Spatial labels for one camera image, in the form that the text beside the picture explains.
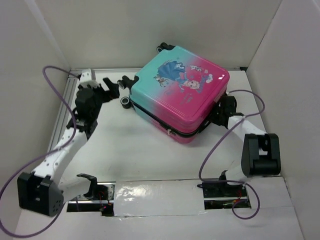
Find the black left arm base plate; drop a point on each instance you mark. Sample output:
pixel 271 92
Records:
pixel 99 198

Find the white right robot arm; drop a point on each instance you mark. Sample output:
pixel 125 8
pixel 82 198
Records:
pixel 260 155

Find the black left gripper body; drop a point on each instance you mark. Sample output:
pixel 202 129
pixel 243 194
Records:
pixel 102 96

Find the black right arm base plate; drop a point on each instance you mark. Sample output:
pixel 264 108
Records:
pixel 223 195

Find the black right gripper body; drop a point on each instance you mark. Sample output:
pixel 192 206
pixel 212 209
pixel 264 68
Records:
pixel 217 115

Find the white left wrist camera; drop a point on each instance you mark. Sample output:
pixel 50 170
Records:
pixel 88 79

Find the pink hard-shell suitcase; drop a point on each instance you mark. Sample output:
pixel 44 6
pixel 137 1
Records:
pixel 176 91

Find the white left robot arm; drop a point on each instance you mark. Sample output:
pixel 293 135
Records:
pixel 42 190

